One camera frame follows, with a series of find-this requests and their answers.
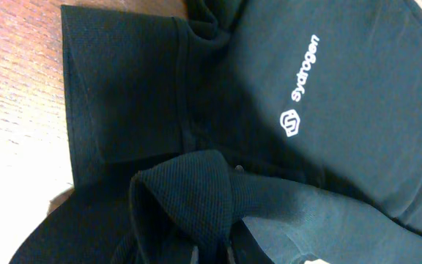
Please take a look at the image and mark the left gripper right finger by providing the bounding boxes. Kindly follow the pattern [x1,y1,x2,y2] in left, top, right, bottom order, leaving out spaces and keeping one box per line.
[225,245,236,264]

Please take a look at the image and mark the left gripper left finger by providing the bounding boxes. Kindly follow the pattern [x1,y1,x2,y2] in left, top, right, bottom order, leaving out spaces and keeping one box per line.
[190,246,199,264]

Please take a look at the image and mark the black Sydrogen polo shirt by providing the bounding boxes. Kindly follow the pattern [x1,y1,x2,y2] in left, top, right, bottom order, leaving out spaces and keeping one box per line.
[12,0,422,263]

